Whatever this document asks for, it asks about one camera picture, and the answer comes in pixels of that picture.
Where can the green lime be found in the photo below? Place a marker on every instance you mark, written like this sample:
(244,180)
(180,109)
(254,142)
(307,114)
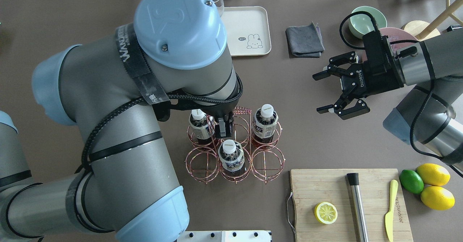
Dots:
(411,181)

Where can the tea bottle white cap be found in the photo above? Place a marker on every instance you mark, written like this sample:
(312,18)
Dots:
(231,155)
(264,126)
(200,124)

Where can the cream rabbit tray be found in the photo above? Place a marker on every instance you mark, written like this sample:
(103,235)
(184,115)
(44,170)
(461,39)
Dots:
(247,31)

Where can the copper wire bottle basket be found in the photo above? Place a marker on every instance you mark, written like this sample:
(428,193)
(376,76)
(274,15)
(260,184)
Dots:
(252,149)

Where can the steel muddler black tip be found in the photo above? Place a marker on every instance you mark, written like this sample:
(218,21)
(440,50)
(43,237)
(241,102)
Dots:
(353,179)

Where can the pink bowl with ice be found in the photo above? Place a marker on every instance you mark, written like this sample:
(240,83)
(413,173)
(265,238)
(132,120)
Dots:
(397,34)

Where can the wooden cup stand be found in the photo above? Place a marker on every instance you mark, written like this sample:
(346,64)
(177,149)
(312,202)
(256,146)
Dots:
(423,30)

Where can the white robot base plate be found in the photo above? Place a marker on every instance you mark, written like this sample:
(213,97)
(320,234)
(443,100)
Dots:
(226,236)

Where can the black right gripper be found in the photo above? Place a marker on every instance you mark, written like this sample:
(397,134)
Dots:
(376,80)

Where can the green bowl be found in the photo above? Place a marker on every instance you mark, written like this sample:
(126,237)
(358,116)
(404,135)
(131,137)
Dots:
(361,24)

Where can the bamboo cutting board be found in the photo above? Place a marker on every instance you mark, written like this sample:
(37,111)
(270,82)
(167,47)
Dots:
(312,186)

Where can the yellow lemon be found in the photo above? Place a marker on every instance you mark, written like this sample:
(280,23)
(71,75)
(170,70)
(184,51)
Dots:
(433,174)
(437,198)

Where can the grey folded cloth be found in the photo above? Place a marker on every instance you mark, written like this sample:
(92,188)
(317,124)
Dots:
(305,41)

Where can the half lemon slice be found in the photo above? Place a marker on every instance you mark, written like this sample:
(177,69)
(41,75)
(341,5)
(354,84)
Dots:
(326,213)

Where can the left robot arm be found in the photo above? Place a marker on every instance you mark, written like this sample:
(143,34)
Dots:
(173,56)

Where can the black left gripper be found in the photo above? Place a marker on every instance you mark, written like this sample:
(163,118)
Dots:
(221,113)

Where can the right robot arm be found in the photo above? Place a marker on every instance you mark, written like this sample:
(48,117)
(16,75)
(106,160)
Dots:
(433,67)

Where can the yellow plastic knife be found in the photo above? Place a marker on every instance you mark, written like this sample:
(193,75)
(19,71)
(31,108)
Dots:
(389,216)

